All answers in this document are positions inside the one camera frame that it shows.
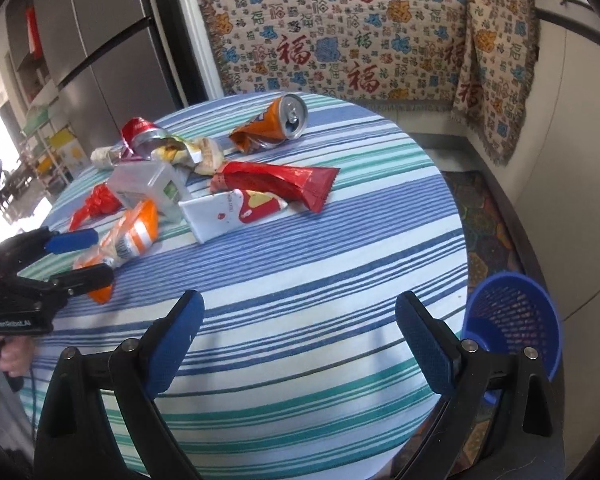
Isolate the blue green striped tablecloth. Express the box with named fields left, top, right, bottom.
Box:
left=17, top=91, right=469, bottom=480

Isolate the narrow printed blanket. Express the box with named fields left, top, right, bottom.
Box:
left=450, top=0, right=538, bottom=167

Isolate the white carton with red print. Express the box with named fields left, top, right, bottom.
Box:
left=178, top=188, right=289, bottom=245

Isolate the grey refrigerator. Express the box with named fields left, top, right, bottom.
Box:
left=5, top=0, right=208, bottom=136

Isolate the large printed blanket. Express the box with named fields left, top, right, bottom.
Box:
left=197, top=0, right=473, bottom=113

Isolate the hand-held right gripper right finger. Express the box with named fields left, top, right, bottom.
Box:
left=394, top=291, right=567, bottom=480

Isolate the small red wrapper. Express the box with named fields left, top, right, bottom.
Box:
left=69, top=183, right=123, bottom=233

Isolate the white shelf rack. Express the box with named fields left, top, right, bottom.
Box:
left=10, top=50, right=88, bottom=186

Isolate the yellow green snack packet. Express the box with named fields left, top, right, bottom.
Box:
left=152, top=136, right=203, bottom=167

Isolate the long red foil wrapper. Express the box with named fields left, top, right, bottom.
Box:
left=209, top=161, right=341, bottom=214

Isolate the crushed red soda can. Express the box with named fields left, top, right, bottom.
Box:
left=120, top=117, right=173, bottom=161

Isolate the orange white snack packet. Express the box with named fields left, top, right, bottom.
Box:
left=72, top=199, right=160, bottom=306

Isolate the crushed orange soda can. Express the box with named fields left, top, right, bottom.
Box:
left=228, top=93, right=309, bottom=155

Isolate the blue mesh waste basket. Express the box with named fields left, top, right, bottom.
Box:
left=457, top=271, right=563, bottom=406

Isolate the person's left hand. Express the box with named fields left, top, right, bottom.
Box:
left=0, top=332, right=38, bottom=381

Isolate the crumpled newspaper ball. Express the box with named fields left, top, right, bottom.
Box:
left=90, top=145, right=131, bottom=170

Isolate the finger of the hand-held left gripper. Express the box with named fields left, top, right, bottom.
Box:
left=10, top=264, right=115, bottom=307
left=0, top=226, right=100, bottom=273

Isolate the clear plastic container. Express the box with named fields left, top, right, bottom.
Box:
left=107, top=161, right=193, bottom=223

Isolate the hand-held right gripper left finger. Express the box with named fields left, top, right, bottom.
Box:
left=32, top=289, right=206, bottom=480

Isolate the colourful floor mat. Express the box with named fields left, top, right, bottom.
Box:
left=440, top=170, right=526, bottom=291

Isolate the red paper decoration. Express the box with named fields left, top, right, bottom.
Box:
left=25, top=6, right=43, bottom=58

